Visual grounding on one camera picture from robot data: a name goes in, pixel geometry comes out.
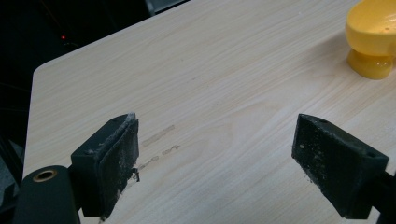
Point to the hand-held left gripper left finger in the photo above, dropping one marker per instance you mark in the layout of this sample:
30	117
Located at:
106	168

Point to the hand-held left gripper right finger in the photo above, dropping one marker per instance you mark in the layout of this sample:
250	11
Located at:
336	168

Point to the yellow footed bowl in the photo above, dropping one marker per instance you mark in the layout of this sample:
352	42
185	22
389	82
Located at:
372	34

